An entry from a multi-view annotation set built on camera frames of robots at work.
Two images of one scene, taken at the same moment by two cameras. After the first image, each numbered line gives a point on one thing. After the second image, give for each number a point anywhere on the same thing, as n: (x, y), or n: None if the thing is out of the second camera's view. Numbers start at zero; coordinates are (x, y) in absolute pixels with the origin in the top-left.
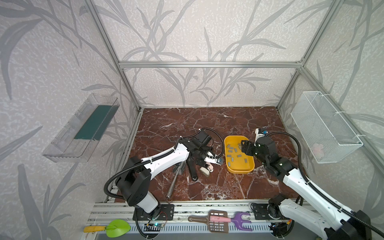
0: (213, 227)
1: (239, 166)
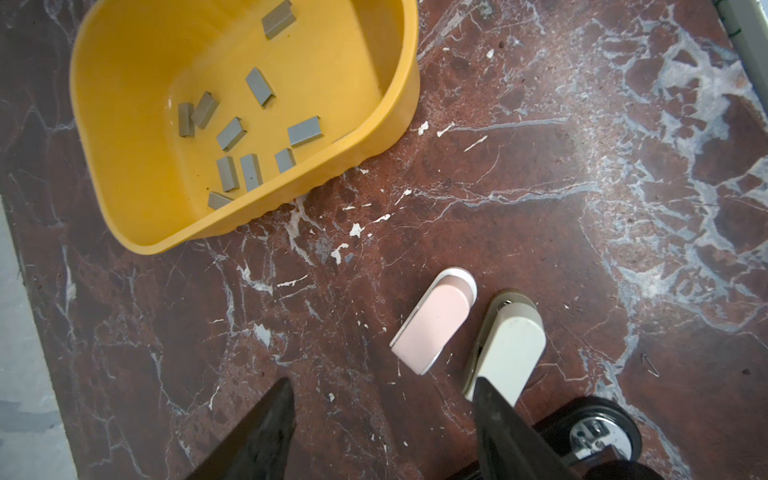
0: None
1: (354, 63)
